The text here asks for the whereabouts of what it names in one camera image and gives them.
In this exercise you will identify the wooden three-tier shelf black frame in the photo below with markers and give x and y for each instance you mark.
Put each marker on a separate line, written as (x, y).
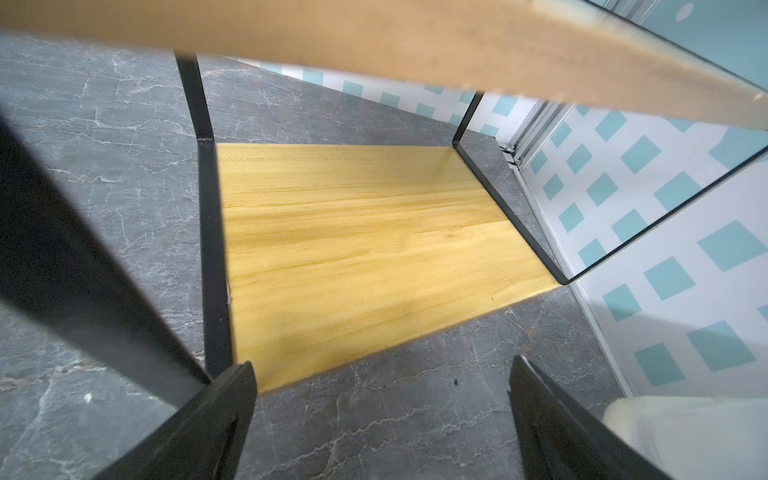
(314, 256)

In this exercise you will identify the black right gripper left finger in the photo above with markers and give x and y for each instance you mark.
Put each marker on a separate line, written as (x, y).
(202, 440)

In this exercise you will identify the translucent plastic storage box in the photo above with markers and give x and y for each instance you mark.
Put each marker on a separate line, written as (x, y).
(695, 437)

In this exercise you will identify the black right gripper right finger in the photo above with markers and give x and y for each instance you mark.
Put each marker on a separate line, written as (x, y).
(560, 439)

